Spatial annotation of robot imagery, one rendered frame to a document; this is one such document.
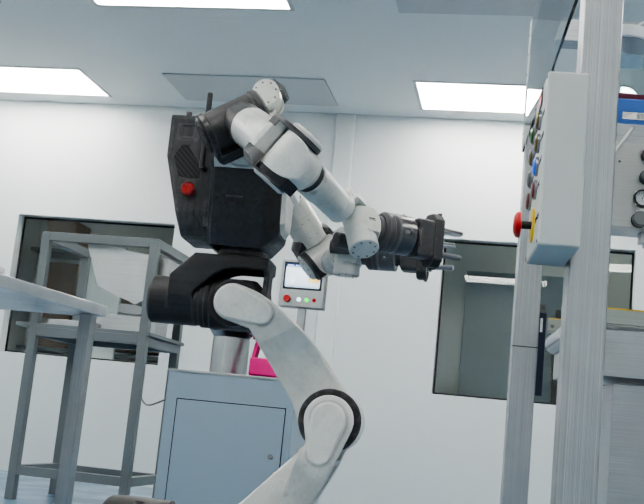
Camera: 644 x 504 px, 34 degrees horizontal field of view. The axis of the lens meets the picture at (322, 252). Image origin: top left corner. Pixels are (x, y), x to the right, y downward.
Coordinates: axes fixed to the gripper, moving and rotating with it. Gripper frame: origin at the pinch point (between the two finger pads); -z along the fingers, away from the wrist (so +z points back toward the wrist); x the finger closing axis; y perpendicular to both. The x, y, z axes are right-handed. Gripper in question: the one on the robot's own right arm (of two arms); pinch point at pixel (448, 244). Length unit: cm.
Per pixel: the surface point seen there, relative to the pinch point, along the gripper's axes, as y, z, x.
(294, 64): -414, -133, -191
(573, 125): 80, 31, -3
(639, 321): 26.2, -32.6, 14.4
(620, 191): 25.8, -26.0, -13.0
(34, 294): -86, 73, 16
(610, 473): 21, -32, 47
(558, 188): 79, 33, 6
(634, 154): 27.1, -28.1, -21.5
